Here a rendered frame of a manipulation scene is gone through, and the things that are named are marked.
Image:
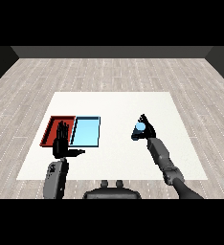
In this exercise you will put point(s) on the light blue shallow open box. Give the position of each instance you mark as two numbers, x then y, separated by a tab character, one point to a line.
85	131

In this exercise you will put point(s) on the red shallow open box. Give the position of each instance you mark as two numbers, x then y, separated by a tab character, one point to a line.
57	130

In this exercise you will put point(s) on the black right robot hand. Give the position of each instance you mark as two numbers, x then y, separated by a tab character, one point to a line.
149	130

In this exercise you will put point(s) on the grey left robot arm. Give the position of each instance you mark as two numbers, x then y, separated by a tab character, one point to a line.
56	178

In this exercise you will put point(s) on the dark grey robot body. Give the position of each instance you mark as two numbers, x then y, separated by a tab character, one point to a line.
112	191

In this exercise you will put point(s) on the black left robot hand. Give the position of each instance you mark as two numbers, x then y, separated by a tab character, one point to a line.
60	146

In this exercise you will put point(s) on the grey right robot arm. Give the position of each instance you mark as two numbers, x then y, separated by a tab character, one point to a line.
168	167

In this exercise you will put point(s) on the small blue can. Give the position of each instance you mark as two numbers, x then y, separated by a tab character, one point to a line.
139	129

